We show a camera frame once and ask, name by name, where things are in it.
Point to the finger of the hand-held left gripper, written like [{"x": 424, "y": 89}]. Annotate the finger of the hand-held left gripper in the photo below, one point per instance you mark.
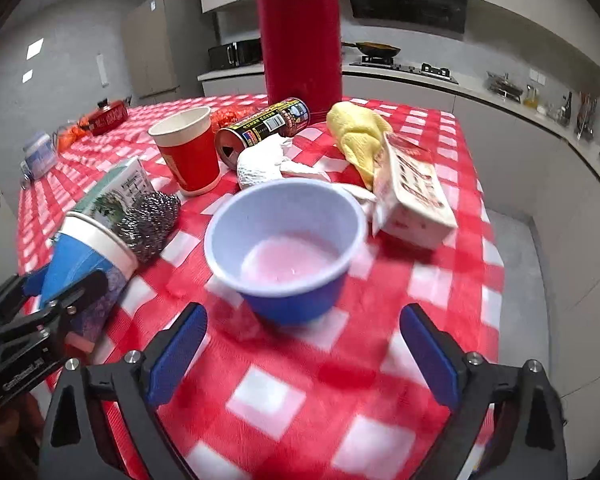
[
  {"x": 34, "y": 282},
  {"x": 80, "y": 290}
]

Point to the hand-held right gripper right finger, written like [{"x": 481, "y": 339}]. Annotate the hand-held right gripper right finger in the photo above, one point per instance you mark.
[{"x": 430, "y": 355}]

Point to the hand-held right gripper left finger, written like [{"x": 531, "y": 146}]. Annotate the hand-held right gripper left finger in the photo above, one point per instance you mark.
[{"x": 176, "y": 355}]

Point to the blue and white paper cup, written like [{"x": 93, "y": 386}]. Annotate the blue and white paper cup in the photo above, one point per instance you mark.
[{"x": 92, "y": 252}]

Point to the blue plastic bowl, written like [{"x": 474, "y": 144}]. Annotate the blue plastic bowl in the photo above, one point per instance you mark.
[{"x": 280, "y": 265}]

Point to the white tissue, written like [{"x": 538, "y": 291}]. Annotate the white tissue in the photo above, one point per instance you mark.
[{"x": 260, "y": 166}]

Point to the yellow cloth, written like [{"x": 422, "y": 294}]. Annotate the yellow cloth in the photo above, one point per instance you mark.
[{"x": 355, "y": 127}]

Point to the steel wool scrubber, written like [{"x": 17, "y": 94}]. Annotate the steel wool scrubber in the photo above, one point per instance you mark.
[{"x": 147, "y": 225}]

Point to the green and white carton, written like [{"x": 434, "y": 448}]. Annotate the green and white carton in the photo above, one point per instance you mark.
[{"x": 117, "y": 190}]

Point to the clear plastic container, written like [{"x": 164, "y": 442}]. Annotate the clear plastic container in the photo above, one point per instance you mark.
[{"x": 39, "y": 155}]

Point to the orange net bag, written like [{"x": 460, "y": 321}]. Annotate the orange net bag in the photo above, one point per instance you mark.
[{"x": 72, "y": 132}]

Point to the white printed carton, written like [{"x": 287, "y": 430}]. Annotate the white printed carton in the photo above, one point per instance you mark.
[{"x": 415, "y": 195}]

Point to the red paper cup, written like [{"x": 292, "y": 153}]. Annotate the red paper cup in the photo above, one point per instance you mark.
[{"x": 190, "y": 160}]

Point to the small red pot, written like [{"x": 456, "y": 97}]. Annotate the small red pot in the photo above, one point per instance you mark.
[{"x": 107, "y": 117}]

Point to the orange foil wrapper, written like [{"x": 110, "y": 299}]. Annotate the orange foil wrapper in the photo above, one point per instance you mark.
[{"x": 227, "y": 116}]

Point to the black and yellow drink can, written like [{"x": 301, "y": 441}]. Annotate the black and yellow drink can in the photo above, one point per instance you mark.
[{"x": 265, "y": 125}]

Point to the beige refrigerator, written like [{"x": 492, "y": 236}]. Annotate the beige refrigerator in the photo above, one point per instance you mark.
[{"x": 150, "y": 50}]

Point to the yellow oil bottle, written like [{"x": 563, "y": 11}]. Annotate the yellow oil bottle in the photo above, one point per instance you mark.
[{"x": 531, "y": 97}]

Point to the metal dish rack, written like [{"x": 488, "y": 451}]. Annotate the metal dish rack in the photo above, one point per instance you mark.
[{"x": 505, "y": 86}]

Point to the black microwave oven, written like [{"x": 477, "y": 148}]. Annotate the black microwave oven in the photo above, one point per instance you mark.
[{"x": 235, "y": 54}]

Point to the dark glass bottle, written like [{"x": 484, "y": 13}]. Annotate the dark glass bottle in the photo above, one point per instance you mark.
[{"x": 567, "y": 107}]

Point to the tall utensil holder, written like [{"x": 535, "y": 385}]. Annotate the tall utensil holder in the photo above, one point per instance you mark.
[{"x": 586, "y": 117}]

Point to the black gas stove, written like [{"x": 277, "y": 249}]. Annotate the black gas stove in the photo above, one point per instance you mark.
[{"x": 405, "y": 69}]

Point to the black frying pan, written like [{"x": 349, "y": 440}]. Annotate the black frying pan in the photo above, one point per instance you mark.
[{"x": 377, "y": 49}]

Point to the tall red thermos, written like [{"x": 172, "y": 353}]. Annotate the tall red thermos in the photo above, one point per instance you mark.
[{"x": 300, "y": 40}]

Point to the white wall panel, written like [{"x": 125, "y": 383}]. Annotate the white wall panel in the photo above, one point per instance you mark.
[{"x": 102, "y": 70}]

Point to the white wall socket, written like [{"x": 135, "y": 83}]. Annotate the white wall socket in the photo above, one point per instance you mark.
[{"x": 538, "y": 77}]

